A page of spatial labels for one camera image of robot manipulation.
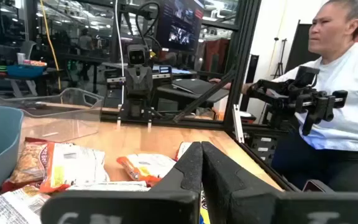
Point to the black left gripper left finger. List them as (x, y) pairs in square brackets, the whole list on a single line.
[(120, 205)]

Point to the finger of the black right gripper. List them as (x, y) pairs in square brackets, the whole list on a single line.
[(118, 119), (150, 119)]

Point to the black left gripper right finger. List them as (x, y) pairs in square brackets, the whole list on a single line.
[(259, 205)]

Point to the red ramen noodle pack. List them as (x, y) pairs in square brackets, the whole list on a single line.
[(183, 149), (26, 161)]

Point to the orange ramen noodle pack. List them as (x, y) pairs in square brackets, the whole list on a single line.
[(73, 165), (148, 166)]

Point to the blue ramen noodle pack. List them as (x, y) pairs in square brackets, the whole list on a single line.
[(204, 211)]

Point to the red white snack packet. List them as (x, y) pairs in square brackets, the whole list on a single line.
[(8, 208)]

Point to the clear plastic bin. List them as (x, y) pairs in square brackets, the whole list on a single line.
[(73, 124)]

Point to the black power strip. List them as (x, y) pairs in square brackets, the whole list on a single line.
[(261, 149)]

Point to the dark grey laptop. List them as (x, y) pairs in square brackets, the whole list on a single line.
[(194, 85)]

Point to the person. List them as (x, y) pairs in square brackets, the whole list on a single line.
[(85, 42), (346, 93)]

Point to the black computer monitor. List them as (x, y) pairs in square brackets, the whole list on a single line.
[(179, 25)]

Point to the person's hand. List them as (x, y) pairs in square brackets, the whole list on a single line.
[(221, 84)]

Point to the blue plastic bowl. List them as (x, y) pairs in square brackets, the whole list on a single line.
[(25, 71)]

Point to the black upright panel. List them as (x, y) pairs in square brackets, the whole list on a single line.
[(300, 49)]

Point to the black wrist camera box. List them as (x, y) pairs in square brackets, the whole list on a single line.
[(138, 56)]

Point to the silver metal bracket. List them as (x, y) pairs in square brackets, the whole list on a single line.
[(238, 124)]

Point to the black aluminium table frame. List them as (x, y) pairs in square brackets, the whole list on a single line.
[(241, 62)]

